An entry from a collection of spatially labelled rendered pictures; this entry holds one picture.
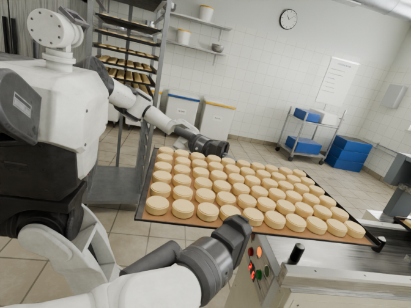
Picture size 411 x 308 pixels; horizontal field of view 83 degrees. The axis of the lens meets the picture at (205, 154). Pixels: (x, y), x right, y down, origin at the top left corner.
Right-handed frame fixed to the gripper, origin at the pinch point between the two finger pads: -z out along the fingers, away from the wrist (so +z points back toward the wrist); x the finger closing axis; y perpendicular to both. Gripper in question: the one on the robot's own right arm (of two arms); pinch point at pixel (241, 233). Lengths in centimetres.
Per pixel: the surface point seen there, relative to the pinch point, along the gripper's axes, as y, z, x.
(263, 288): -5.9, -20.7, -29.3
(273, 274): -6.7, -19.8, -21.5
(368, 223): -27, -73, -15
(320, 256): -16.0, -41.0, -20.9
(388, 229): -34, -80, -16
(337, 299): -24.3, -28.7, -22.9
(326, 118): 64, -433, -13
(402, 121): -44, -522, 13
